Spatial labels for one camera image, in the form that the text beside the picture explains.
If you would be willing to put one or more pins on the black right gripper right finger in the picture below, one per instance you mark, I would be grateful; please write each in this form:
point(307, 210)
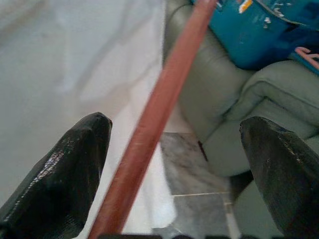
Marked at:
point(286, 179)

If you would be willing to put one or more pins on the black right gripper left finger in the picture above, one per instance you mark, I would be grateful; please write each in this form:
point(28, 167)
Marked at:
point(57, 186)

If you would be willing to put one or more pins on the red plastic hanger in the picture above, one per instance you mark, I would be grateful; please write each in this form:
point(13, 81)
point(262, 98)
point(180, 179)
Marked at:
point(152, 124)

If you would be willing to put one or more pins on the green leather sofa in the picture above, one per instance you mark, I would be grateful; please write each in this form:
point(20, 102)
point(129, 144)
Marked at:
point(224, 99)

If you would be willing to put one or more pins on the white garment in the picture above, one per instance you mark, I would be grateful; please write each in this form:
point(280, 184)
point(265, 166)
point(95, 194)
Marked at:
point(74, 62)

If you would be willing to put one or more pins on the blue denim jeans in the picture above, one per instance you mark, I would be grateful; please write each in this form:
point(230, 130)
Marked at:
point(249, 37)

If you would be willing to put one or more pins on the pink plastic hanger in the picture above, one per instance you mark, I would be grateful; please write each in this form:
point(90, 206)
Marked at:
point(302, 53)

